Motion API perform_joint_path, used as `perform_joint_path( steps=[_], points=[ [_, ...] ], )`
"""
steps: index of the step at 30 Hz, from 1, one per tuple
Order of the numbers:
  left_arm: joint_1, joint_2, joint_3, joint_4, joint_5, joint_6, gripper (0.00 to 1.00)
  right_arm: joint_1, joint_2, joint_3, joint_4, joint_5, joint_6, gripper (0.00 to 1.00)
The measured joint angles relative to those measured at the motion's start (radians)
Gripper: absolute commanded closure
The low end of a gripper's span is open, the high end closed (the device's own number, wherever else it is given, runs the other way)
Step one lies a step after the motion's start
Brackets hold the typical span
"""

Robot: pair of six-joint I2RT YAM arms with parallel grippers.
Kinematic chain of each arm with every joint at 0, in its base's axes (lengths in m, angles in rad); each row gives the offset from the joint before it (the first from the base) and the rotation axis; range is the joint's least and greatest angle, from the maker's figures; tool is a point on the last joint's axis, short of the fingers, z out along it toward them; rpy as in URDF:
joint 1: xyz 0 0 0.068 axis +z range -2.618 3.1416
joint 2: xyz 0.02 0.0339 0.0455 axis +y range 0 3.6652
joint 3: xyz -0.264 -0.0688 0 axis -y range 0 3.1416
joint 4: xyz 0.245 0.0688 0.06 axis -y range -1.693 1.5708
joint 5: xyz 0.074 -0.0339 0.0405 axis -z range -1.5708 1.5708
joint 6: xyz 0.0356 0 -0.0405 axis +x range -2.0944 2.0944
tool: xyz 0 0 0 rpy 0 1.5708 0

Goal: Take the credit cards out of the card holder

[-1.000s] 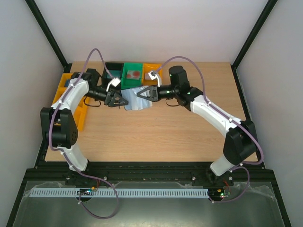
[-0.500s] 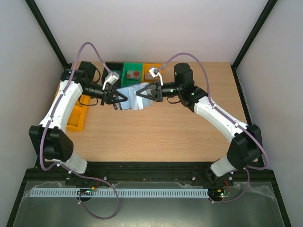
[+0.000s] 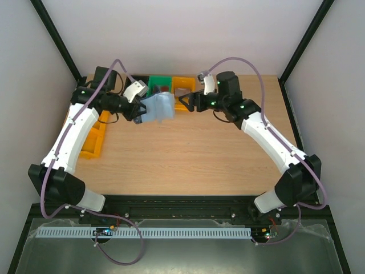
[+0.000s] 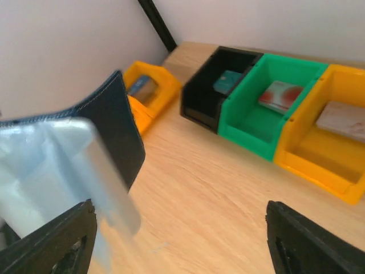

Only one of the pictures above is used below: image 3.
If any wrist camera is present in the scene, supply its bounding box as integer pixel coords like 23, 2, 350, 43
123, 80, 149, 103
197, 71, 215, 95

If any small orange storage bin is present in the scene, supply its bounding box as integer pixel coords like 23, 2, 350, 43
172, 76, 196, 111

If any white slotted cable duct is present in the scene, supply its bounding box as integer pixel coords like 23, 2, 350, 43
35, 227, 252, 239

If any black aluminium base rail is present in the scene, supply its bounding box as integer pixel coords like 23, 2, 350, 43
28, 195, 331, 226

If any red-dotted card stack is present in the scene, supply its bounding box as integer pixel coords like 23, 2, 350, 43
158, 85, 171, 92

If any orange three-compartment bin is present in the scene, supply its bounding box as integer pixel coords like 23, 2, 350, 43
79, 111, 110, 159

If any black storage bin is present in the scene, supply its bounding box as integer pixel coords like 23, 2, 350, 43
125, 74, 150, 92

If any blue card holder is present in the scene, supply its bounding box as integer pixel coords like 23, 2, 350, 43
133, 92, 175, 124

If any grey-pink card stack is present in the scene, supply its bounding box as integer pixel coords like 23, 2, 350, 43
174, 88, 191, 97

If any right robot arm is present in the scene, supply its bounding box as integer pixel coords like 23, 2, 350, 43
179, 71, 321, 224

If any black frame post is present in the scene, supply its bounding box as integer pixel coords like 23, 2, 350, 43
278, 0, 336, 83
30, 0, 86, 83

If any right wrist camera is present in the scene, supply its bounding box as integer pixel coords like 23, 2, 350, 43
197, 71, 215, 95

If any green storage bin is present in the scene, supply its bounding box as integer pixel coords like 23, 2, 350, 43
148, 75, 172, 95

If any left black frame post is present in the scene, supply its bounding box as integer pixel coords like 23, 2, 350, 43
30, 0, 86, 83

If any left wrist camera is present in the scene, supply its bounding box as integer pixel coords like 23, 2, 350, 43
123, 80, 149, 103

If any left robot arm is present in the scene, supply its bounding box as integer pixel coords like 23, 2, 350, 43
28, 67, 148, 219

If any right black frame post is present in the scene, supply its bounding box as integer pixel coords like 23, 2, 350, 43
278, 0, 336, 83

